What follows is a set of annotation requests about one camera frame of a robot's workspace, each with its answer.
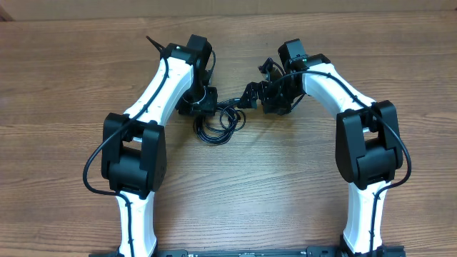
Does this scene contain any black USB cable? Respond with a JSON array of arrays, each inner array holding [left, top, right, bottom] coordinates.
[[192, 96, 247, 146]]

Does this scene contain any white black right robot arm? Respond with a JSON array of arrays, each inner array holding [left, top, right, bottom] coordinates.
[[237, 39, 411, 256]]

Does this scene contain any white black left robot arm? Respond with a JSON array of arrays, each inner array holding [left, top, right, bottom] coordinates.
[[83, 34, 217, 256]]

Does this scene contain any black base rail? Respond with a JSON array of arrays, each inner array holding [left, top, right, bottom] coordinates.
[[89, 242, 406, 257]]

